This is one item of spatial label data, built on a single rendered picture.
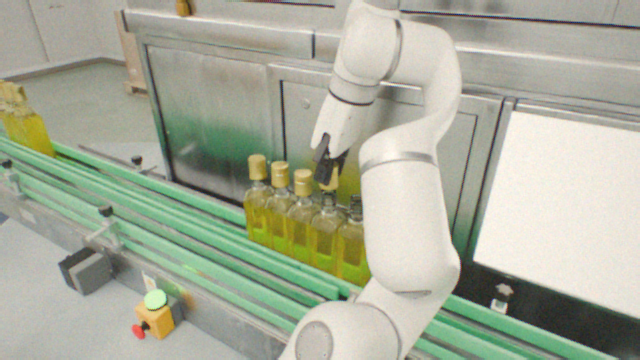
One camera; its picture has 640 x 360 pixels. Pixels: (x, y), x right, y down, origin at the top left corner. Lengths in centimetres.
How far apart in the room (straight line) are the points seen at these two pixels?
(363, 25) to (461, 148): 34
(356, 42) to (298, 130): 43
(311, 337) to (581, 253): 55
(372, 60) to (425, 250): 23
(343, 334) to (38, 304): 100
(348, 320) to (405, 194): 13
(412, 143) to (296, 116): 49
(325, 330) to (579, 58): 52
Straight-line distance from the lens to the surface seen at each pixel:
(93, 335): 112
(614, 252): 80
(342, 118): 60
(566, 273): 83
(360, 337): 37
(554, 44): 70
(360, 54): 48
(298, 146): 90
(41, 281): 134
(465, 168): 76
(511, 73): 69
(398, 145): 41
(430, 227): 39
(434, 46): 52
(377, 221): 39
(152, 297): 99
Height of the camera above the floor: 153
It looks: 30 degrees down
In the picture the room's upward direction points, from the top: straight up
